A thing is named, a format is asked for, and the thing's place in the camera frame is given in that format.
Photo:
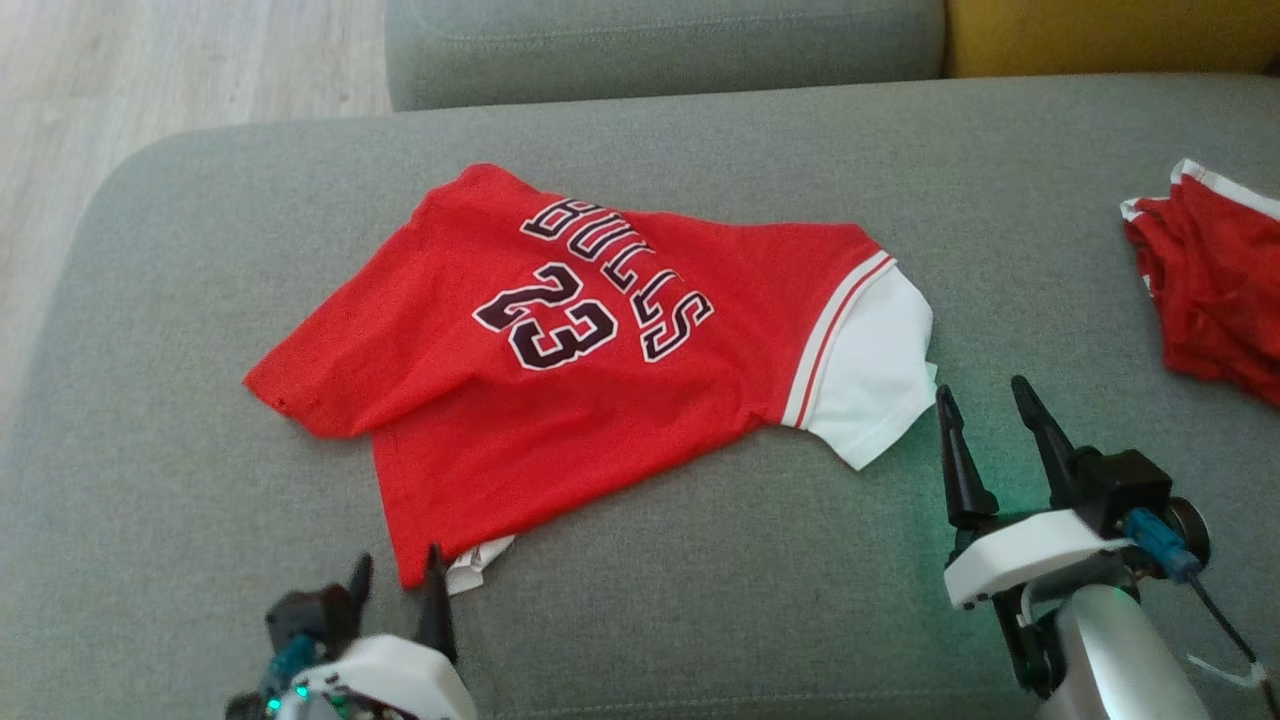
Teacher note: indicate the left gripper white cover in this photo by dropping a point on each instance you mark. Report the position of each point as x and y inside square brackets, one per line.
[390, 680]

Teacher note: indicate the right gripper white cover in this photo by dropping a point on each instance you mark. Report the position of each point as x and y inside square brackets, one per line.
[1020, 555]

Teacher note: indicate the red Bulls jersey white sleeves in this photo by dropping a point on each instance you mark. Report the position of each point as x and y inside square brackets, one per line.
[450, 400]

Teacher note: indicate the red shorts white trim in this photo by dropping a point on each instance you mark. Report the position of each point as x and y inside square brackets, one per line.
[1220, 290]

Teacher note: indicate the grey sofa seat cushion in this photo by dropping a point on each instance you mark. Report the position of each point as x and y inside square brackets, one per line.
[650, 620]

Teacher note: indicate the yellow sofa cushion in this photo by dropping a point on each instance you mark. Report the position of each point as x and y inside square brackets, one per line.
[1110, 35]

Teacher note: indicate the grey sofa back cushion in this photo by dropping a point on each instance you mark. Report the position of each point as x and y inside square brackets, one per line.
[660, 50]

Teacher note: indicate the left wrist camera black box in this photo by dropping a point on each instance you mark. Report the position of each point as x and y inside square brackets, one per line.
[305, 620]

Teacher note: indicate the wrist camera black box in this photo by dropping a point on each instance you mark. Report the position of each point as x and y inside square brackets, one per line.
[305, 620]
[1125, 485]

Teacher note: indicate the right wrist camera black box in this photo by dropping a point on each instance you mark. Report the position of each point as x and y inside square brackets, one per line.
[1125, 485]

